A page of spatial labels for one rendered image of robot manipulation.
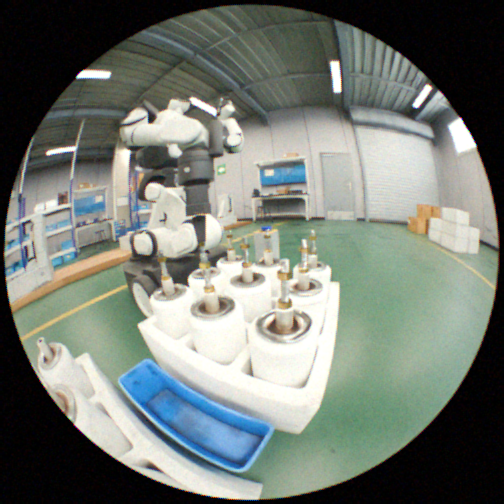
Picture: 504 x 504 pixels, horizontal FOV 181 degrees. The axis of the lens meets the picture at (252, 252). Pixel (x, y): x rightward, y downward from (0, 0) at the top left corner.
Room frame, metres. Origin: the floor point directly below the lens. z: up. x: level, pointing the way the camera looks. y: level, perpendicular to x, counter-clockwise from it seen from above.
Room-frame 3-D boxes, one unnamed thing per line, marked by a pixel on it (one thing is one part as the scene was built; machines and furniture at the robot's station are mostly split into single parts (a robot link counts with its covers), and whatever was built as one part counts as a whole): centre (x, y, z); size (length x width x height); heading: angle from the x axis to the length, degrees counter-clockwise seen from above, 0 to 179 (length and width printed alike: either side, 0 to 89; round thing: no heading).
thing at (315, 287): (0.28, -0.09, 0.25); 0.08 x 0.08 x 0.01
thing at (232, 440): (0.10, 0.14, 0.06); 0.30 x 0.11 x 0.12; 63
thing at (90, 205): (3.53, 4.70, 0.94); 1.40 x 0.70 x 1.88; 153
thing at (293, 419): (0.34, 0.01, 0.09); 0.39 x 0.39 x 0.18; 62
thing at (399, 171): (3.48, -4.80, 1.55); 3.20 x 0.12 x 3.10; 63
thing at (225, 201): (3.58, 0.88, 0.45); 1.51 x 0.57 x 0.74; 153
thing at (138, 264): (0.87, 0.53, 0.19); 0.64 x 0.52 x 0.33; 63
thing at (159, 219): (2.25, 1.54, 0.45); 0.82 x 0.57 x 0.74; 153
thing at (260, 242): (0.63, -0.06, 0.16); 0.07 x 0.07 x 0.31; 62
